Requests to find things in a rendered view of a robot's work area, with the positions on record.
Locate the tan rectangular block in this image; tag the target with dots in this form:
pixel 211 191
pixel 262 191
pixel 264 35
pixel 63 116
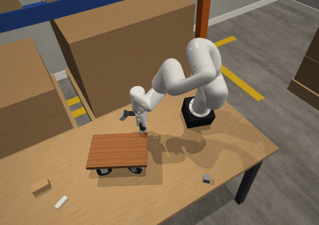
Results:
pixel 40 186

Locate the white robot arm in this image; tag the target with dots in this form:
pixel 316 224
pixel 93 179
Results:
pixel 206 76

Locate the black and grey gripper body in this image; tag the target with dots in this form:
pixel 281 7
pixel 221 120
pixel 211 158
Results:
pixel 142 118

